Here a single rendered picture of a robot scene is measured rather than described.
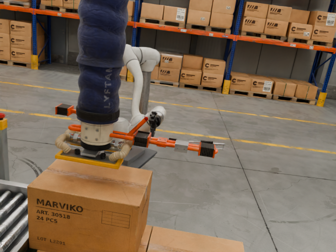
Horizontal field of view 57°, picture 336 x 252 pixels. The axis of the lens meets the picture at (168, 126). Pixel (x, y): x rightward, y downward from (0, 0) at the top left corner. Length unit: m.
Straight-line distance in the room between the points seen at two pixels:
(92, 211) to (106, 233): 0.14
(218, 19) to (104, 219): 7.56
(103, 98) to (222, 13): 7.42
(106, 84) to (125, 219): 0.70
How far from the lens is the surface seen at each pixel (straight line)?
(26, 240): 1.99
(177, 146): 1.63
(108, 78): 1.56
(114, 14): 1.51
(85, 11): 1.53
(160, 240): 2.07
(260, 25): 9.01
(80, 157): 1.68
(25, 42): 9.73
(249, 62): 10.36
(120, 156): 1.62
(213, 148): 1.62
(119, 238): 1.78
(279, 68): 10.63
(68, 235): 1.87
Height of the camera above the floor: 1.86
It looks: 19 degrees down
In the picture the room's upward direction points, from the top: 7 degrees clockwise
